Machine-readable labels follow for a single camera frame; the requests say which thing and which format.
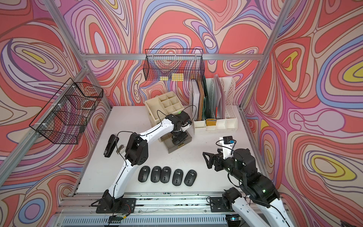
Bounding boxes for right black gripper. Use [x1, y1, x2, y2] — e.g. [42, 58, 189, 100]
[203, 148, 245, 183]

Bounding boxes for transparent bottom drawer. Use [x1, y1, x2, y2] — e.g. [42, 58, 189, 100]
[161, 131, 192, 154]

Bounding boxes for black computer mouse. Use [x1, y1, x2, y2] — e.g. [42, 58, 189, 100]
[160, 166, 171, 183]
[172, 137, 187, 146]
[172, 169, 183, 186]
[138, 166, 150, 183]
[184, 169, 197, 187]
[150, 166, 162, 183]

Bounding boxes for beige drawer organizer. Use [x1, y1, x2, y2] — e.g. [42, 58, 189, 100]
[144, 91, 184, 126]

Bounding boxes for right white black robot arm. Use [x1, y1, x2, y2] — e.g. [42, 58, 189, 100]
[203, 148, 294, 227]

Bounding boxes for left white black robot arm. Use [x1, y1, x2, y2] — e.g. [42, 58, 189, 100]
[101, 111, 192, 208]

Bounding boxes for brown cardboard folder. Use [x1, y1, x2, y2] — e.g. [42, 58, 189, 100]
[197, 80, 205, 121]

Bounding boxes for green folder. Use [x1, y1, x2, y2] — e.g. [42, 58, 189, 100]
[202, 76, 211, 120]

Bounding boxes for white file rack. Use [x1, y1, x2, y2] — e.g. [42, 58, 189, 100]
[190, 77, 238, 135]

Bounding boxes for white book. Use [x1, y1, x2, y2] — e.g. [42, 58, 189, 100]
[190, 79, 200, 113]

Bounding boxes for translucent grey folders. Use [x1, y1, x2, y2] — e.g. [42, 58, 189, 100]
[212, 74, 226, 119]

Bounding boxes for yellow sticky notes pad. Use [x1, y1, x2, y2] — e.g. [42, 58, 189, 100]
[171, 73, 184, 81]

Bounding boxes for black stapler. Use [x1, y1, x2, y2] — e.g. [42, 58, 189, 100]
[104, 134, 119, 158]

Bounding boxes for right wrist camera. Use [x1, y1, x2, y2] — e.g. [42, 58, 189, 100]
[220, 136, 235, 159]

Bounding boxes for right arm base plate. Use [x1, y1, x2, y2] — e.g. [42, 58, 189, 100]
[206, 196, 233, 212]

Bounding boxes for back black wire basket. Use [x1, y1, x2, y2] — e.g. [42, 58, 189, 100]
[143, 48, 205, 82]

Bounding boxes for black wire basket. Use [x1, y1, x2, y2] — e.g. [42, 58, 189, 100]
[143, 48, 205, 82]
[29, 79, 104, 145]

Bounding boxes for aluminium rail base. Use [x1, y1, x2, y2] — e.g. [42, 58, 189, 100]
[48, 192, 250, 227]

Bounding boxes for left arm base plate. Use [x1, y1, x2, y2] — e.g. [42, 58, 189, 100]
[96, 198, 136, 214]

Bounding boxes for left black wire basket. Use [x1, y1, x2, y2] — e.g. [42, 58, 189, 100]
[29, 79, 104, 145]

